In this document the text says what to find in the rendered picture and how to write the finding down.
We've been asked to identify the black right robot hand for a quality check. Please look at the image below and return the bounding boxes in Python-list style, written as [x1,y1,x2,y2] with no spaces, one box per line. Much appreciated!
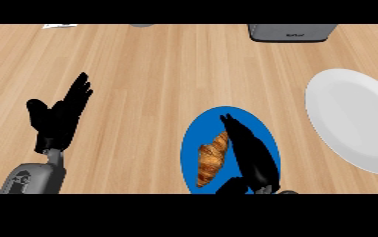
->
[214,113,282,195]

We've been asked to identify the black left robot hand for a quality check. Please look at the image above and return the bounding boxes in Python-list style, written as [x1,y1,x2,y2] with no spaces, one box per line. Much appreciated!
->
[25,71,95,155]

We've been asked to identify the brown croissant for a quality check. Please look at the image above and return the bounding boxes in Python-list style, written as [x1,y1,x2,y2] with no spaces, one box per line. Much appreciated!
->
[196,130,230,189]

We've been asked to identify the blue plate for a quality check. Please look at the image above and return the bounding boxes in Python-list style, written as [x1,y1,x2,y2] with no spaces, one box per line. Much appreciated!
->
[180,105,282,195]

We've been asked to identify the white plate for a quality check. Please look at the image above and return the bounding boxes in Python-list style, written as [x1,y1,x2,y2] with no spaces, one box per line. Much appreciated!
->
[304,68,378,175]

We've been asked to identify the white flat object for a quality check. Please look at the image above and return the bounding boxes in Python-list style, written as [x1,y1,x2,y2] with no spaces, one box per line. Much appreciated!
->
[41,24,80,30]

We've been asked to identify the grey appliance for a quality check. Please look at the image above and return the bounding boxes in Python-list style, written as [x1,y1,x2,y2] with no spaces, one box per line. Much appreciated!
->
[247,24,340,44]

